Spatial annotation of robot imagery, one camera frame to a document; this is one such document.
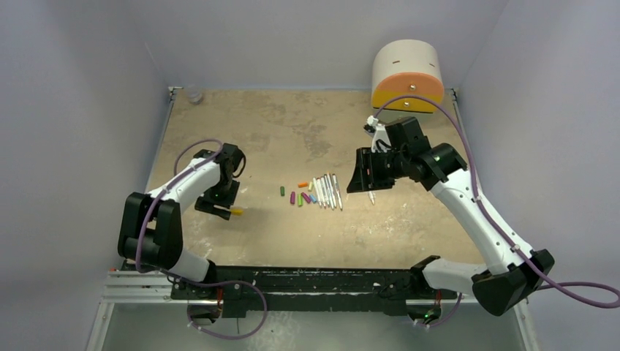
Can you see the round three-drawer cabinet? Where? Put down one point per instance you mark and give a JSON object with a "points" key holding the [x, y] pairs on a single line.
{"points": [[404, 67]]}

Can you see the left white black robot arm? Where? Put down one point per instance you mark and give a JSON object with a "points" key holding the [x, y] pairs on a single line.
{"points": [[151, 233]]}

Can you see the dark green cap marker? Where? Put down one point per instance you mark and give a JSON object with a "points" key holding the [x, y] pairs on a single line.
{"points": [[372, 197]]}

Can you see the magenta cap marker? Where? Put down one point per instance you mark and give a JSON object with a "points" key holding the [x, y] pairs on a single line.
{"points": [[328, 192]]}

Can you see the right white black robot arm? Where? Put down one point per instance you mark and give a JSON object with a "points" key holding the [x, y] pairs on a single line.
{"points": [[511, 268]]}

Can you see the magenta pen cap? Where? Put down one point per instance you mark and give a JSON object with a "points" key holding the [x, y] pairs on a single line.
{"points": [[306, 197]]}

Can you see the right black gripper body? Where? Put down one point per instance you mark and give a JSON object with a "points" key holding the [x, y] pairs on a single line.
{"points": [[366, 171]]}

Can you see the clear plastic cup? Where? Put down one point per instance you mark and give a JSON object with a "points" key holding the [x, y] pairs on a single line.
{"points": [[194, 95]]}

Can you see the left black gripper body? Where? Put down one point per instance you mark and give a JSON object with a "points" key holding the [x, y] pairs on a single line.
{"points": [[221, 194]]}

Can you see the purple cap marker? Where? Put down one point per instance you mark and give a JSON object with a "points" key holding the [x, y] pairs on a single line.
{"points": [[337, 192]]}

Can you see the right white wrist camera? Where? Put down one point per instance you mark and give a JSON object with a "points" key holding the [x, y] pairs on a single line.
{"points": [[380, 141]]}

